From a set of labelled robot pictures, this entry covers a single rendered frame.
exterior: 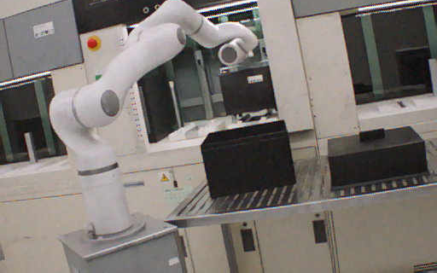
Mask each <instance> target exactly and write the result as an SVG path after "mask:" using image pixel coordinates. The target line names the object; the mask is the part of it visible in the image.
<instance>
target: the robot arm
mask: <svg viewBox="0 0 437 273"><path fill-rule="evenodd" d="M185 35H188V37H190V38H192V39H194V40H195V41H196V42H197V43H198V44H200V45H202V46H203V47H204V48H207V49H211V48H214V47H216V46H218V45H219V44H222V43H224V42H226V41H227V40H230V39H234V40H233V42H231V43H230V44H225V45H224V46H222V47H221V49H220V51H219V59H220V60H221V62H222V63H223V64H224V65H227V66H232V65H237V64H239V63H241V62H243V61H245V59H246V58H249V57H252V56H253V53H254V51H256V50H257V48H256V49H255V46H256V45H257V44H258V42H259V40H258V39H257V37H256V36H255V35H254V33H252V31H250V30H249V29H247V28H246V27H245V26H243V25H240V24H238V23H235V22H227V23H223V24H220V25H213V24H212V23H211V22H210V21H209V20H207V19H206V18H205V17H204V16H202V15H200V13H199V12H196V11H195V9H192V8H191V7H190V6H189V5H188V4H187V3H185V2H184V1H181V0H166V2H165V3H163V4H162V5H161V6H160V7H159V8H158V9H157V10H156V11H155V12H154V13H153V14H152V15H150V16H149V17H148V18H147V19H146V20H144V21H142V22H141V23H139V24H138V26H136V27H135V28H134V29H133V31H132V32H131V33H130V35H129V36H128V38H127V41H126V44H125V47H126V49H125V50H123V51H121V53H119V54H118V55H117V56H115V57H114V58H113V59H112V61H111V62H109V63H108V64H107V66H106V67H105V68H104V70H103V72H102V77H101V78H100V79H98V80H97V81H96V82H95V83H93V84H87V85H84V86H80V87H76V88H72V89H69V90H64V91H62V92H59V93H58V94H57V95H56V96H55V97H54V98H53V100H52V101H51V102H50V122H51V124H52V125H53V129H54V130H55V132H56V134H57V135H58V136H59V137H60V139H61V140H62V141H63V143H64V144H66V145H67V148H68V149H70V152H71V153H72V154H73V158H74V160H75V164H76V167H77V170H78V174H79V183H80V186H81V189H82V193H83V196H84V202H85V205H86V210H87V215H88V218H89V221H90V222H89V224H88V225H87V224H86V225H85V231H84V233H83V234H81V239H82V241H85V242H89V243H93V244H98V243H103V242H106V243H108V242H111V241H119V240H122V239H124V238H127V237H130V236H131V235H135V234H137V233H138V232H140V231H142V230H143V229H144V228H145V222H144V221H143V220H142V219H136V218H131V214H130V209H129V207H128V203H127V199H126V196H125V190H124V183H123V179H122V176H121V173H120V168H119V163H118V159H117V153H116V152H115V149H114V147H113V146H112V145H111V144H109V143H108V142H107V141H104V140H103V139H102V138H101V137H99V135H97V134H96V133H95V131H94V130H93V129H95V128H99V127H103V126H106V125H111V124H112V123H113V122H114V121H115V120H116V119H117V118H118V117H119V115H120V114H121V111H122V108H123V106H124V103H125V98H126V94H127V92H128V90H130V88H131V87H132V86H133V85H134V84H135V83H136V82H137V81H138V80H139V79H140V78H141V77H142V76H143V75H144V74H145V73H148V72H149V71H151V70H153V68H155V67H158V66H160V65H161V64H163V63H164V62H166V61H169V60H171V58H173V57H174V56H175V55H178V54H179V53H180V52H181V50H182V49H183V48H184V46H185V44H186V36H185Z"/></svg>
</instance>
